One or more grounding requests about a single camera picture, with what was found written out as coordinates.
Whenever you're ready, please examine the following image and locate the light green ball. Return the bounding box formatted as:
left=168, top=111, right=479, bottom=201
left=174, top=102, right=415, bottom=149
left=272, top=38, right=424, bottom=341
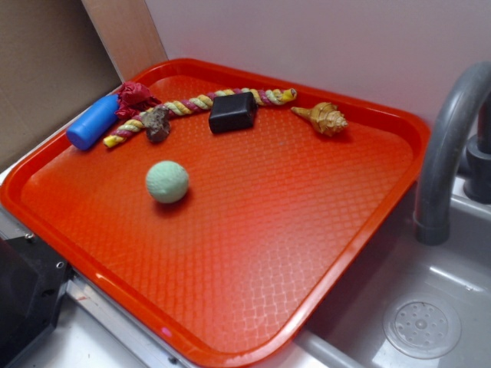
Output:
left=145, top=161, right=189, bottom=204

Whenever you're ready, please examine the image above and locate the red plastic tray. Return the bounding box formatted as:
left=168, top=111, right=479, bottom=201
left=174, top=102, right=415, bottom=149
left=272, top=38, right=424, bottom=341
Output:
left=0, top=57, right=432, bottom=368

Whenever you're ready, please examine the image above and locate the black rectangular block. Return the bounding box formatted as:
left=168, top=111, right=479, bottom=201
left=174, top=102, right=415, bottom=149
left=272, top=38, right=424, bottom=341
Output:
left=208, top=92, right=257, bottom=134

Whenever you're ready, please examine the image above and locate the tan conch seashell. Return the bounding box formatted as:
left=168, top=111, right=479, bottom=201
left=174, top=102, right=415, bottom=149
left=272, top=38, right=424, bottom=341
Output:
left=291, top=102, right=348, bottom=137

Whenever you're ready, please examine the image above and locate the grey brown rock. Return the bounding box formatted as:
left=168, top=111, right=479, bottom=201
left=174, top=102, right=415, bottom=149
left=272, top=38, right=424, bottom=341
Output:
left=142, top=105, right=170, bottom=143

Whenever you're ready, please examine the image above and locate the crumpled red paper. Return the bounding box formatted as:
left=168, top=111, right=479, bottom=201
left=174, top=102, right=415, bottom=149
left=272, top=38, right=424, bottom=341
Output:
left=115, top=81, right=161, bottom=120

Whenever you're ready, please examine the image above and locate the blue plastic cylinder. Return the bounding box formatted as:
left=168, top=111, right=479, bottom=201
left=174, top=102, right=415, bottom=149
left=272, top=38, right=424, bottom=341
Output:
left=66, top=94, right=119, bottom=150

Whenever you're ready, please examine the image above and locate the grey toy faucet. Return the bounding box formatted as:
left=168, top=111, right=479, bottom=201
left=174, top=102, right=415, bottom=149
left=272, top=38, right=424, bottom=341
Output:
left=414, top=61, right=490, bottom=245

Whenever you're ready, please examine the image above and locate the grey toy sink basin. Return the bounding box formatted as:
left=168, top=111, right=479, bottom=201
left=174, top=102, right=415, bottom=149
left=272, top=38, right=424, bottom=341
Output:
left=295, top=179, right=491, bottom=368

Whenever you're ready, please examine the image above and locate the brown cardboard panel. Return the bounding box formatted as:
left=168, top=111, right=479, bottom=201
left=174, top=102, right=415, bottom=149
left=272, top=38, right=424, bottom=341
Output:
left=1, top=1, right=120, bottom=169

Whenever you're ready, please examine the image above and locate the black box with screws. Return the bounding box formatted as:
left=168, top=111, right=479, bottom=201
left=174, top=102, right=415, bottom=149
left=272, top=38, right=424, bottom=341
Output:
left=1, top=234, right=71, bottom=367

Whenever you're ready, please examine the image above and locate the multicolour braided rope toy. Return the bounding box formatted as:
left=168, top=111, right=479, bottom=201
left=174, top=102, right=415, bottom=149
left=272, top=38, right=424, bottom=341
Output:
left=103, top=87, right=298, bottom=148

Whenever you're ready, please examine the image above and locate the dark faucet handle knob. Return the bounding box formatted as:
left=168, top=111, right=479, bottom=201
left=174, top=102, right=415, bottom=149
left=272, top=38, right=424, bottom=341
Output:
left=463, top=97, right=490, bottom=204

